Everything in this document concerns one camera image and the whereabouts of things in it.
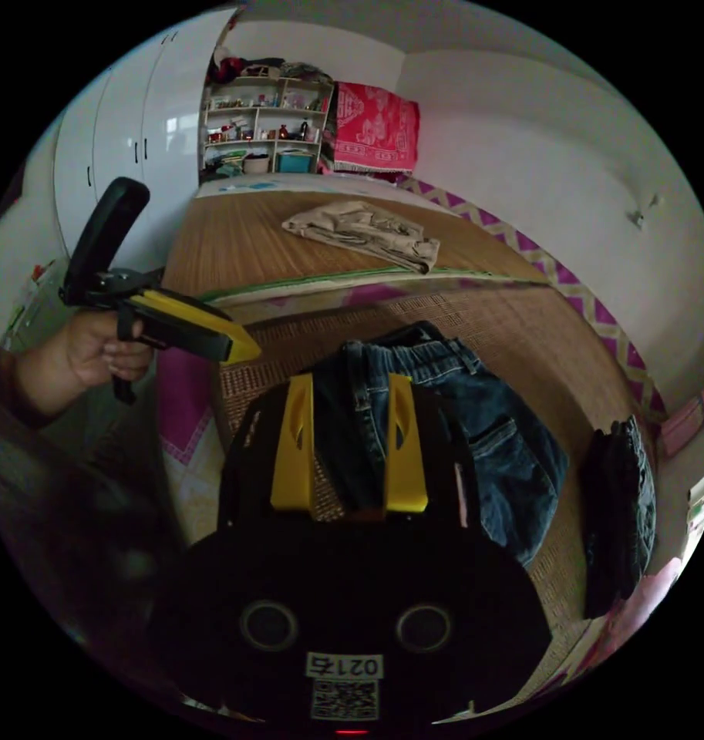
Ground person's body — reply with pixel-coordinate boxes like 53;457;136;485
0;399;225;683

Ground pile of clothes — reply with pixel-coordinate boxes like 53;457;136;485
579;413;659;621

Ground red patterned blanket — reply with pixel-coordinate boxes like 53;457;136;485
330;80;422;176

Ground white cupboard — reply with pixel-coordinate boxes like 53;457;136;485
49;5;240;258

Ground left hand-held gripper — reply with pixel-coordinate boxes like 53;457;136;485
61;264;264;405

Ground beige trousers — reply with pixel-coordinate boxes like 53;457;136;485
281;199;442;276

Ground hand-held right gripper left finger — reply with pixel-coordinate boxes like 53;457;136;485
269;373;317;514

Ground person's left hand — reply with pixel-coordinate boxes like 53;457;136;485
61;314;156;401

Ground person's left forearm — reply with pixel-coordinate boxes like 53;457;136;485
0;328;70;432

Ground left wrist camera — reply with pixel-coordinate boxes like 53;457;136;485
62;177;151;290

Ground white open shelf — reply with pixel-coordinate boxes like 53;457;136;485
198;55;336;179

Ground blue jeans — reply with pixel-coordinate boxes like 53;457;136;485
313;321;570;569

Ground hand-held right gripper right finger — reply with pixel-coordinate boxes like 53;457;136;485
384;372;429;516

